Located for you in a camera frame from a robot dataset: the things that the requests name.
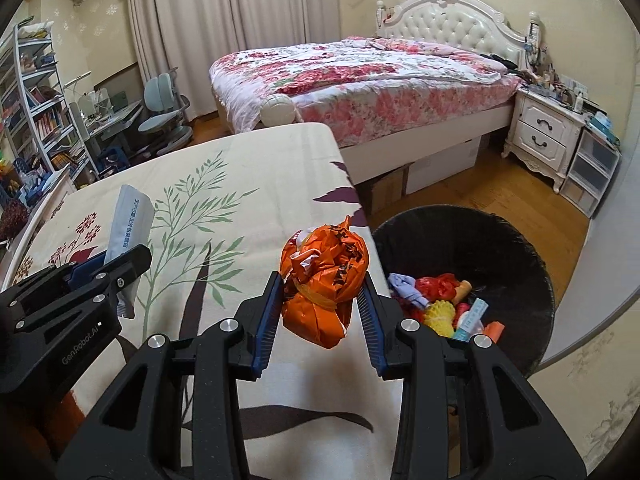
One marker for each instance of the white nightstand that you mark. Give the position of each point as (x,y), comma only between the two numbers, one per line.
(542,135)

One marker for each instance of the yellow spiky ball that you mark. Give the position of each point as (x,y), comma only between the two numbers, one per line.
(440,316)

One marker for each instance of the white bed with tufted headboard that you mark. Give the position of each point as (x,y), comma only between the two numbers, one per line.
(450,25)

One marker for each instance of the study desk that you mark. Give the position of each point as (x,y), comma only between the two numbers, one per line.
(110,125)

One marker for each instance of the orange paper piece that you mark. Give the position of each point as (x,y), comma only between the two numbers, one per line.
(492,332)

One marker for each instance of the light blue desk chair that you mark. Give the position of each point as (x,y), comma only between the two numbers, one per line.
(162,110)

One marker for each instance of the beige curtain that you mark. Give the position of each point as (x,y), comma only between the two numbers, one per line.
(175,35)
(285,5)

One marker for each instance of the white storage box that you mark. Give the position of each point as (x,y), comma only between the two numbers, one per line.
(442,165)

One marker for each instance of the dark red dried flowers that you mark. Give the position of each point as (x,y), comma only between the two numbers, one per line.
(14,222)

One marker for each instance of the small yellow bottle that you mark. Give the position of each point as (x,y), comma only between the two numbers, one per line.
(465,292)

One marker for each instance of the pink floral duvet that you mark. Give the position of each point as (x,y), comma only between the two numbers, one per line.
(350,75)

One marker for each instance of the white printed packet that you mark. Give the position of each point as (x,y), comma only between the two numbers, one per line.
(132,215)

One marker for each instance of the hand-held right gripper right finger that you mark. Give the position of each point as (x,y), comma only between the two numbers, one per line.
(370,320)

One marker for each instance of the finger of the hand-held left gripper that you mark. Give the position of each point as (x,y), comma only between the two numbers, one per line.
(127,265)
(85,270)

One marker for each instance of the light purple cloth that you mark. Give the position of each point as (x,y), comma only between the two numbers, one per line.
(405,287)

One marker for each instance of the red plastic bag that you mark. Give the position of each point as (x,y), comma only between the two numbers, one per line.
(437,287)

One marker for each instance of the white bookshelf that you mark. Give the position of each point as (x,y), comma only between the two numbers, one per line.
(35,110)

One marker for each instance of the teal packet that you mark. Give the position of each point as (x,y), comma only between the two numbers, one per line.
(472,317)

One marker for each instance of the teal box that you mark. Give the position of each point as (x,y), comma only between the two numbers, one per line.
(602,127)

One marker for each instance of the black trash bin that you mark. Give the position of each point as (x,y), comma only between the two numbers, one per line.
(475,245)

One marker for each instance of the bottles on nightstand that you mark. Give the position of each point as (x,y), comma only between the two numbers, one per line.
(550,82)

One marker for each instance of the brown cardboard box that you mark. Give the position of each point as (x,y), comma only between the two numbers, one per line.
(387,190)

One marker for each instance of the blue crate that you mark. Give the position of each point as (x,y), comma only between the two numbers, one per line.
(111,162)

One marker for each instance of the clear plastic drawer unit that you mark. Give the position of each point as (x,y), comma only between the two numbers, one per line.
(590,170)

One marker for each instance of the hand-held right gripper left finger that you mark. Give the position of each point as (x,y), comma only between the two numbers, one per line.
(267,320)

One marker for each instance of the orange plastic bag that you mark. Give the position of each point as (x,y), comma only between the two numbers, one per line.
(325,280)

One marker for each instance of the leaf printed tablecloth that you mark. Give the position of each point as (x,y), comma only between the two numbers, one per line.
(210,240)

